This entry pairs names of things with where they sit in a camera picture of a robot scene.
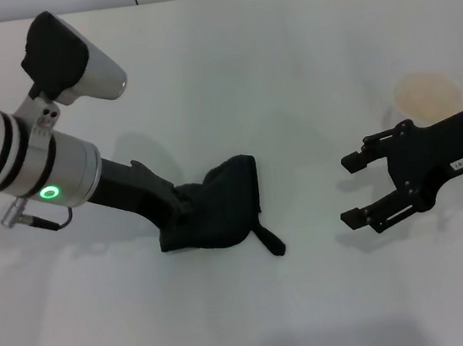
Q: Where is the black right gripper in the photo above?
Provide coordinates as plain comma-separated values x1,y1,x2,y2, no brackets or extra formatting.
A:
326,102,463,240

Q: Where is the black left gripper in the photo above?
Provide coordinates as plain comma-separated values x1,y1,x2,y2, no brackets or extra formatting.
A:
81,148,185,240

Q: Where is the dark blue rag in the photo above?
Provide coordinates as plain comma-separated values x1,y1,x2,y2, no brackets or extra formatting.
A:
148,149,289,273

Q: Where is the white paper cup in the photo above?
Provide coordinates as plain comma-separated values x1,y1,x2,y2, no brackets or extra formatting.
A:
376,65,463,131

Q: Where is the left arm connector cable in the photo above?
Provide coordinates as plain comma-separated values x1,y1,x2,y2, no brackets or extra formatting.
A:
0,191,78,240

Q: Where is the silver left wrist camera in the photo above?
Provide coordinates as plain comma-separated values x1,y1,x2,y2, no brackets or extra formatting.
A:
14,1,135,140

